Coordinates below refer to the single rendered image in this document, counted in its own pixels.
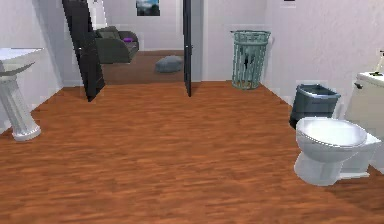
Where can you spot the green slatted garbage container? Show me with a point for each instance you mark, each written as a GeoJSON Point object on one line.
{"type": "Point", "coordinates": [249, 60]}

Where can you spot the dark blue garbage bin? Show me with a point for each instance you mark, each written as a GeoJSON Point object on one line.
{"type": "Point", "coordinates": [313, 103]}

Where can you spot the grey floor cushion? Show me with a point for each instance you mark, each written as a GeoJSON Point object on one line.
{"type": "Point", "coordinates": [169, 64]}

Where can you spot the black room door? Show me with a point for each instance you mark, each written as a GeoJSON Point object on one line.
{"type": "Point", "coordinates": [187, 43]}
{"type": "Point", "coordinates": [83, 50]}

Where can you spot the purple object on sofa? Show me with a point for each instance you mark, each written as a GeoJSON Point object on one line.
{"type": "Point", "coordinates": [128, 40]}

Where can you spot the dark grey sofa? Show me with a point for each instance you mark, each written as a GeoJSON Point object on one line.
{"type": "Point", "coordinates": [115, 46]}

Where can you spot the white toilet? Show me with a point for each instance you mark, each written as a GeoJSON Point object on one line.
{"type": "Point", "coordinates": [333, 143]}

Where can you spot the pale spray bottle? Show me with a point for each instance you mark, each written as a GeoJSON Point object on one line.
{"type": "Point", "coordinates": [380, 65]}

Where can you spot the framed wall picture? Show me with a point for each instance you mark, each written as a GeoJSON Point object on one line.
{"type": "Point", "coordinates": [147, 7]}

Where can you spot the white pedestal sink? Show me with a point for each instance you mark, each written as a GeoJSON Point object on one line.
{"type": "Point", "coordinates": [15, 100]}

